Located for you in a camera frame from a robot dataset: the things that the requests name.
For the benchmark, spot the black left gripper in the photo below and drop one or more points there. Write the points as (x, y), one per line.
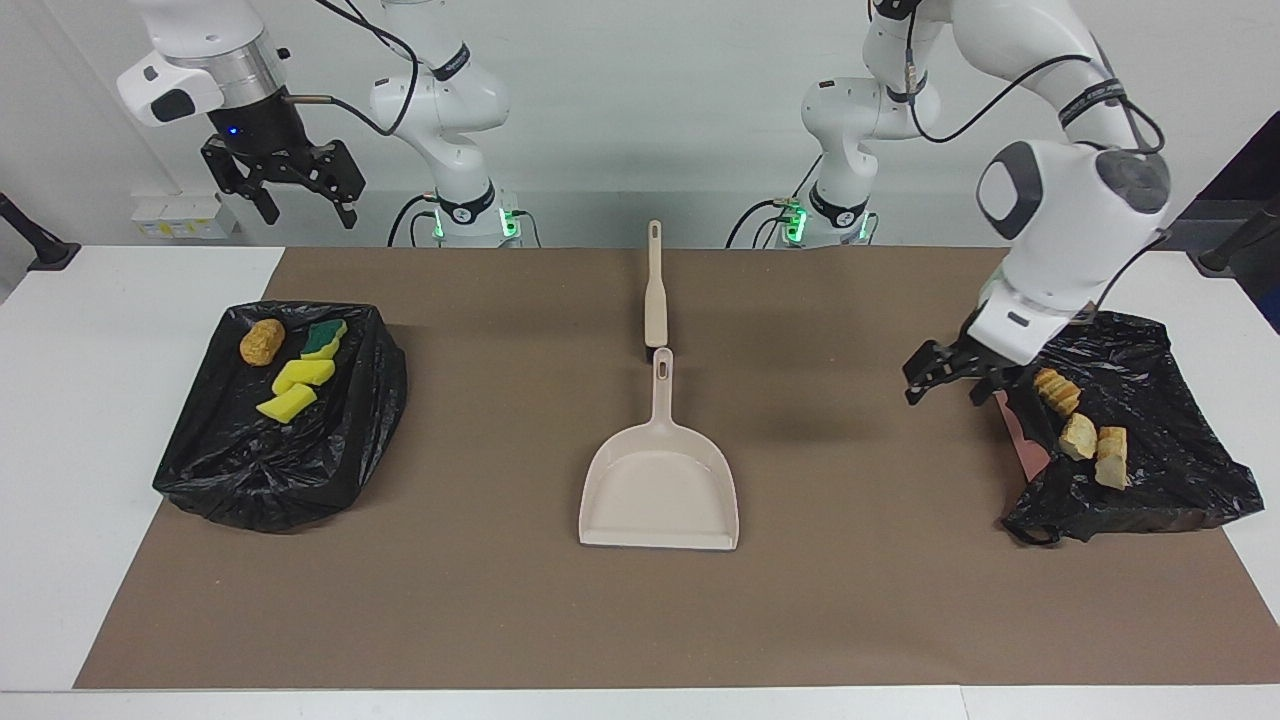
(990, 365)

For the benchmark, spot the black trash bag liner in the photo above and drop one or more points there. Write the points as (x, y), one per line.
(1170, 420)

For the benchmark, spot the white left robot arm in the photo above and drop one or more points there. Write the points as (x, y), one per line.
(1070, 220)

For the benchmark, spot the green and yellow sponge piece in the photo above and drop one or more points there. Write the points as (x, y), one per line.
(322, 340)

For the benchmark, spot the large pale bread chunk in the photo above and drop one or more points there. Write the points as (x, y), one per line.
(1111, 458)

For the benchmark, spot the brown table mat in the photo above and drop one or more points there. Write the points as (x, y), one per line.
(500, 600)

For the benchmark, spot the pink plastic bin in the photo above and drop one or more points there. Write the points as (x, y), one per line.
(1025, 445)

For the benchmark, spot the black stand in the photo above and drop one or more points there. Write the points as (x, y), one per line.
(1225, 258)
(45, 252)

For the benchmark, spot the notched yellow sponge piece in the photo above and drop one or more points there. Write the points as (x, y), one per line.
(303, 375)

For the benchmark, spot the dark blue partition panel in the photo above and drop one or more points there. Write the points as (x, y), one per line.
(1250, 190)

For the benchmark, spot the small yellow sponge piece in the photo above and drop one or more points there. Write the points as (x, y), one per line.
(287, 403)

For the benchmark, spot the small pale bread chunk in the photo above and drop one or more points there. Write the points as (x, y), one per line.
(1078, 437)

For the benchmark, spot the beige hand brush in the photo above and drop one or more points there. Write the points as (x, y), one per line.
(655, 310)

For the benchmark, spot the brown potato shaped lump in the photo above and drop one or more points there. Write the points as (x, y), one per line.
(262, 342)

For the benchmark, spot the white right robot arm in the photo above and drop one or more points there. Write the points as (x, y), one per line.
(440, 100)

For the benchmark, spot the beige plastic dustpan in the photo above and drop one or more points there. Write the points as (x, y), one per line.
(660, 495)

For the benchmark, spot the black trash bag covered bin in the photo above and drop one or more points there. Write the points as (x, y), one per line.
(330, 450)

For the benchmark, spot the striped orange bread piece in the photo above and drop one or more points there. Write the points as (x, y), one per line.
(1057, 392)

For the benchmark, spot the white socket box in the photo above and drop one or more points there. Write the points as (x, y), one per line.
(185, 222)

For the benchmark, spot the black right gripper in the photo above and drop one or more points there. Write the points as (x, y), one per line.
(262, 140)

